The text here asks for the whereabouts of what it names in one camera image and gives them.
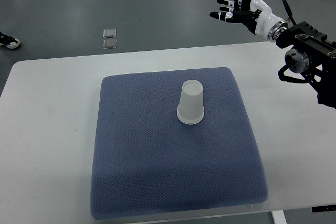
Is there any blue grey textured cushion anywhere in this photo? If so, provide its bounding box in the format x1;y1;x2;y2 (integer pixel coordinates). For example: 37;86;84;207
91;67;268;220

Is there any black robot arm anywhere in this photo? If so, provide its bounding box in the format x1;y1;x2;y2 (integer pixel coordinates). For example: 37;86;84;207
269;22;335;108

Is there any white paper cup on cushion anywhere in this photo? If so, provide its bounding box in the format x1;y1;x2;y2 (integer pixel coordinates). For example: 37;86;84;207
176;104;205;125

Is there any white table leg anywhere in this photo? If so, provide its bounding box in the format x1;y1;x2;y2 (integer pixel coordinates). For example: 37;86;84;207
271;210;287;224

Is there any black table control panel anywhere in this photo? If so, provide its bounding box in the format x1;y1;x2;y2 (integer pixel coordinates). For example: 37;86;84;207
311;204;336;213

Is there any white paper cup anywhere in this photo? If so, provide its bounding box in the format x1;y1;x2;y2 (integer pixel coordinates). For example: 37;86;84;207
177;79;205;123
176;104;205;125

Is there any upper metal floor plate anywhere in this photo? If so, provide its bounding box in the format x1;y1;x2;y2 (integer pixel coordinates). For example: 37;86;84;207
102;28;117;38

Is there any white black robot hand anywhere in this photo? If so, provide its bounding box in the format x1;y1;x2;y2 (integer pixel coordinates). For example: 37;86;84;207
210;0;288;41

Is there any black looped cable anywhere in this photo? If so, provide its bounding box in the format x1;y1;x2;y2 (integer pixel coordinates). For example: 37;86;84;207
281;0;297;26

